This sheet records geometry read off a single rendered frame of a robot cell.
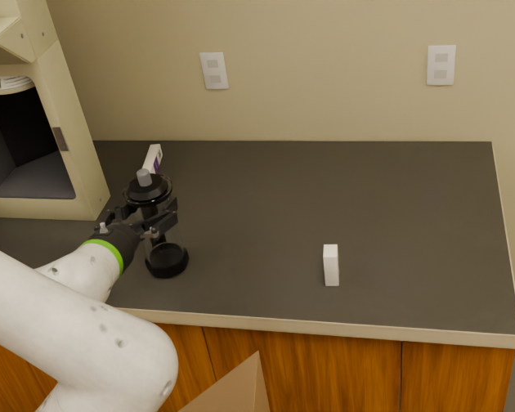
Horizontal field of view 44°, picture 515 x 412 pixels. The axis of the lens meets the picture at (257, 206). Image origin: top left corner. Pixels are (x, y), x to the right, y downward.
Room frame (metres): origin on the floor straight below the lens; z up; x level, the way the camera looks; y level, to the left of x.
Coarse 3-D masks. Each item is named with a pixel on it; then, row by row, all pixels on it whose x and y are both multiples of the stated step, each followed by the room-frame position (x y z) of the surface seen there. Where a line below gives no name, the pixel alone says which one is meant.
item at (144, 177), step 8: (144, 168) 1.16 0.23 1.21; (144, 176) 1.13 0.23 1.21; (152, 176) 1.17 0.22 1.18; (160, 176) 1.16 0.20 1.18; (136, 184) 1.15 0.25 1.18; (144, 184) 1.13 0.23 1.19; (152, 184) 1.14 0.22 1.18; (160, 184) 1.13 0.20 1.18; (128, 192) 1.13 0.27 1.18; (136, 192) 1.11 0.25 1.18; (144, 192) 1.11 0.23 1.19; (152, 192) 1.11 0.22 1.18; (160, 192) 1.11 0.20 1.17
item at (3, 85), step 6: (0, 78) 1.43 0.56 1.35; (6, 78) 1.43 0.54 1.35; (12, 78) 1.43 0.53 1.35; (18, 78) 1.43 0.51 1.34; (24, 78) 1.43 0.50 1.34; (30, 78) 1.44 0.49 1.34; (0, 84) 1.42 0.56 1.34; (6, 84) 1.42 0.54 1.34; (12, 84) 1.42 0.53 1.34; (18, 84) 1.42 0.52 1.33; (24, 84) 1.42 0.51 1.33; (30, 84) 1.43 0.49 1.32; (0, 90) 1.42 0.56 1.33; (6, 90) 1.42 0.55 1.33; (12, 90) 1.42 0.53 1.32; (18, 90) 1.42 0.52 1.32; (24, 90) 1.42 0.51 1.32
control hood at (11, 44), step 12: (0, 24) 1.34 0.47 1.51; (12, 24) 1.33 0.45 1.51; (0, 36) 1.28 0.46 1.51; (12, 36) 1.31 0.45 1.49; (24, 36) 1.35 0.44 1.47; (0, 48) 1.28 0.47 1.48; (12, 48) 1.30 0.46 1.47; (24, 48) 1.33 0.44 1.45; (0, 60) 1.34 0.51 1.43; (12, 60) 1.33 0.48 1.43; (24, 60) 1.33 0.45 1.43
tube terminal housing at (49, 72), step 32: (0, 0) 1.38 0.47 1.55; (32, 0) 1.42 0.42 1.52; (32, 32) 1.38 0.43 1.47; (32, 64) 1.37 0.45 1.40; (64, 64) 1.46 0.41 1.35; (64, 96) 1.41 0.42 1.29; (64, 128) 1.37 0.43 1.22; (64, 160) 1.37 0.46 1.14; (96, 160) 1.46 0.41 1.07; (96, 192) 1.41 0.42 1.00
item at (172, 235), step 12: (168, 180) 1.16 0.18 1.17; (168, 192) 1.12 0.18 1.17; (156, 204) 1.10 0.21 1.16; (144, 216) 1.10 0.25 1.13; (144, 240) 1.11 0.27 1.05; (168, 240) 1.10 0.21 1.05; (180, 240) 1.13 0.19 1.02; (156, 252) 1.10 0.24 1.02; (168, 252) 1.10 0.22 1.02; (180, 252) 1.12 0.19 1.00; (156, 264) 1.10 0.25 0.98; (168, 264) 1.10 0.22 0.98
